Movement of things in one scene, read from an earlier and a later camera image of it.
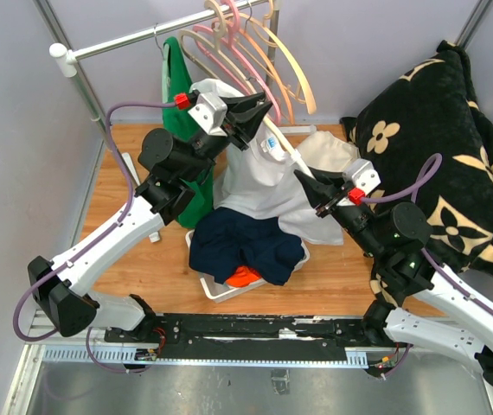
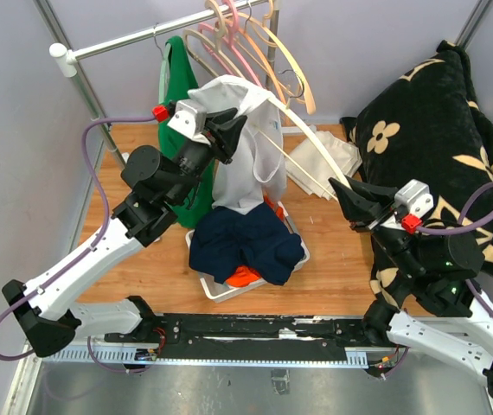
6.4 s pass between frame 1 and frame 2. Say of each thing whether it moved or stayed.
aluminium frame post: stayed
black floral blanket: stayed
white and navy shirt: moved
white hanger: moved
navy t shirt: stayed
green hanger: stayed
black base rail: stayed
